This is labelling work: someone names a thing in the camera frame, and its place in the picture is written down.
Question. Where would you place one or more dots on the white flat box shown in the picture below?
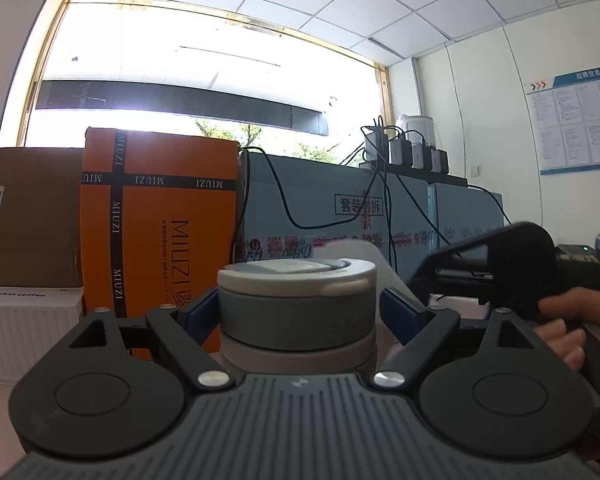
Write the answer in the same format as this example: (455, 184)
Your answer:
(25, 296)

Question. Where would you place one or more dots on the grey charger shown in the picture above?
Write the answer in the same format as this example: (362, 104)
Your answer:
(422, 157)
(401, 152)
(439, 161)
(375, 146)

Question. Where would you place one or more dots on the white wall socket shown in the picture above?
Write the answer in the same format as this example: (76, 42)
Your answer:
(475, 170)

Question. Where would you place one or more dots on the white luckin coffee box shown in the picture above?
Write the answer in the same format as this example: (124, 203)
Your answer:
(20, 340)

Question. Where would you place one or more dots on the black power strip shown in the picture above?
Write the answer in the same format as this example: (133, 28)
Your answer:
(430, 176)

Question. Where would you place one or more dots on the large light blue carton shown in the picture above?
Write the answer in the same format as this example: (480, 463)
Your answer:
(325, 210)

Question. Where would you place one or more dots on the grey collapsible container with lid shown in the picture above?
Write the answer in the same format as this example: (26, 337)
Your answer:
(295, 310)

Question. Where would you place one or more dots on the blue wall notice board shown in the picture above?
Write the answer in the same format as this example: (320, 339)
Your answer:
(575, 125)

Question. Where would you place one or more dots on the orange cardboard box black stripes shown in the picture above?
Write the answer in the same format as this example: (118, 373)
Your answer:
(160, 240)

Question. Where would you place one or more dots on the dark building overhang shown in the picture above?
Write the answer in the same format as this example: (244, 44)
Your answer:
(180, 101)

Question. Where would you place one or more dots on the brown cardboard box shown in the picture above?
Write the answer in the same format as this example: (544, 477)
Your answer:
(35, 220)

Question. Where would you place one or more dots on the white kettle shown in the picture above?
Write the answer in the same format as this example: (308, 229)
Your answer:
(416, 129)

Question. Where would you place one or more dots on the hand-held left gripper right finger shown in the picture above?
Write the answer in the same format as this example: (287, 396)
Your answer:
(399, 311)

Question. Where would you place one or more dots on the small light blue carton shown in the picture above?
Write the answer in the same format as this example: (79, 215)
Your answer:
(472, 210)

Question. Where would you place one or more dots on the person's right hand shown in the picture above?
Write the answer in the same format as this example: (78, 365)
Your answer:
(560, 332)

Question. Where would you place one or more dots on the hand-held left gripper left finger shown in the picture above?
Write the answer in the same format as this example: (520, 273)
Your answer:
(204, 312)

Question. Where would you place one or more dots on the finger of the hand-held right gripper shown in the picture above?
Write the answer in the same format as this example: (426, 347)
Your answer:
(455, 252)

